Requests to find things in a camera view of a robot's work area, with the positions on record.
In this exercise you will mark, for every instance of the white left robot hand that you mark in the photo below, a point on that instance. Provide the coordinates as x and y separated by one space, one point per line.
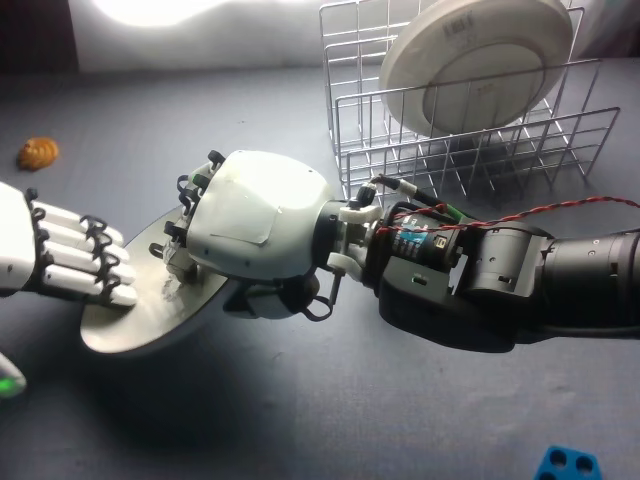
10 240

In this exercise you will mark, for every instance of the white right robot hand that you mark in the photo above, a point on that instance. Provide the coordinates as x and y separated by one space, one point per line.
255 210

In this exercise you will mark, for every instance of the white bowl with dark rim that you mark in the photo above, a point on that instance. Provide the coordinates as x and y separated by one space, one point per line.
150 320

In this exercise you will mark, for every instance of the orange ridged shell toy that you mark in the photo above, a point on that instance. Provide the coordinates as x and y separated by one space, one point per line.
40 152

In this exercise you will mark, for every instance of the white backdrop cloth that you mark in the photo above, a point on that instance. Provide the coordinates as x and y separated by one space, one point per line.
200 40

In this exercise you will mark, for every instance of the grey table cloth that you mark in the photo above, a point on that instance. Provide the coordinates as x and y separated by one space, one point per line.
300 410

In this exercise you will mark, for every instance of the blue pentagon block with holes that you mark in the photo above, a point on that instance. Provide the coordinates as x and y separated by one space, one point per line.
550 462

